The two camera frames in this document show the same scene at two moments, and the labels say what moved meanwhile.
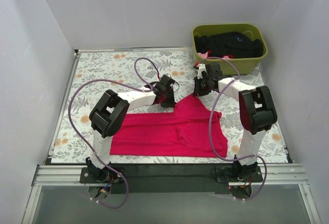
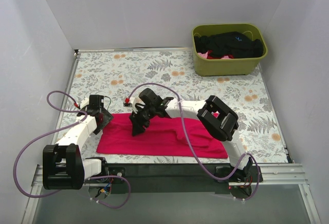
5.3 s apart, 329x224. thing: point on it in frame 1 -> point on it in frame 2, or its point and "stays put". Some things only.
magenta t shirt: (194, 129) stays put
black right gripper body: (200, 89) -> (142, 116)
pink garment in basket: (206, 55) stays put
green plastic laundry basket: (232, 66) stays put
